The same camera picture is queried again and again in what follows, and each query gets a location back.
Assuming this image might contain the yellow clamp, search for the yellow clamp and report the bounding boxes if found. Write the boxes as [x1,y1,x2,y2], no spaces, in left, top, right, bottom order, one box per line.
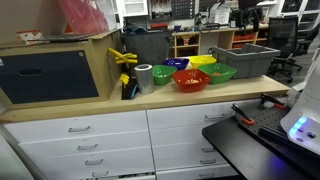
[107,48,138,66]

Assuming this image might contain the grey fabric basket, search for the grey fabric basket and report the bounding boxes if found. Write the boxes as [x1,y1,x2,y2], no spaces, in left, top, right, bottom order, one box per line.
[123,31,172,65]

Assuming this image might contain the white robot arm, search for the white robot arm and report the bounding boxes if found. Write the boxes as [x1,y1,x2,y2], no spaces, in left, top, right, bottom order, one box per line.
[280,52,320,154]

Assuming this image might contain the blue plastic bowl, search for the blue plastic bowl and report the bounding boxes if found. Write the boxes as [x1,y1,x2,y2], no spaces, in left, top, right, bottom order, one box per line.
[163,58,189,71]

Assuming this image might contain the right green plastic bowl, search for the right green plastic bowl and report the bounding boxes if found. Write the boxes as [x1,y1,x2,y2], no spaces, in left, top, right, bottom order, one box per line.
[199,63,237,84]

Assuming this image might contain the grey plastic bin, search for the grey plastic bin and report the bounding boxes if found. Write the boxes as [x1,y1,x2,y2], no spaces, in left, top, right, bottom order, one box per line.
[212,43,280,79]

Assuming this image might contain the red plastic bowl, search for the red plastic bowl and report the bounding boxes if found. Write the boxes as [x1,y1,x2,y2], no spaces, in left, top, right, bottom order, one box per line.
[172,69,211,93]

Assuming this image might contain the white drawer cabinet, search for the white drawer cabinet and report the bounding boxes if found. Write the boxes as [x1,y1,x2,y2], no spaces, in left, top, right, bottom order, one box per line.
[3,98,268,180]

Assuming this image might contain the green plastic bowl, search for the green plastic bowl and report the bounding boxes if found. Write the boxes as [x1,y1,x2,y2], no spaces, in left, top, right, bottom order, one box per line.
[152,65,177,86]
[199,63,237,84]

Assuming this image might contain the wooden box with black panel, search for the wooden box with black panel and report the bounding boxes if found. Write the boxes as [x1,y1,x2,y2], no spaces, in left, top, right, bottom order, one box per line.
[0,30,121,109]

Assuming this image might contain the black office chair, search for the black office chair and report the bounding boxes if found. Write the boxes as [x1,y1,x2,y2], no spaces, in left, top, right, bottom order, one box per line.
[266,16,298,83]

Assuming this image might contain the wooden shelf unit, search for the wooden shelf unit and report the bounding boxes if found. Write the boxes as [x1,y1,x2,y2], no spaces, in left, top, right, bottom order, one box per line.
[169,24,268,57]

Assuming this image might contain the black orange clamp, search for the black orange clamp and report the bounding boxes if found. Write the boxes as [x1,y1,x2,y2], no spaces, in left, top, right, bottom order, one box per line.
[259,93,286,109]
[232,103,254,125]

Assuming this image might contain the left green plastic bowl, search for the left green plastic bowl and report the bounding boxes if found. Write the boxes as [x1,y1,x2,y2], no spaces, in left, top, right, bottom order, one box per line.
[152,65,177,86]

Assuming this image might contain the yellow plastic bowl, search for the yellow plastic bowl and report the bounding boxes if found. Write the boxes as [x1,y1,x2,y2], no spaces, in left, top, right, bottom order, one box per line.
[188,55,217,69]

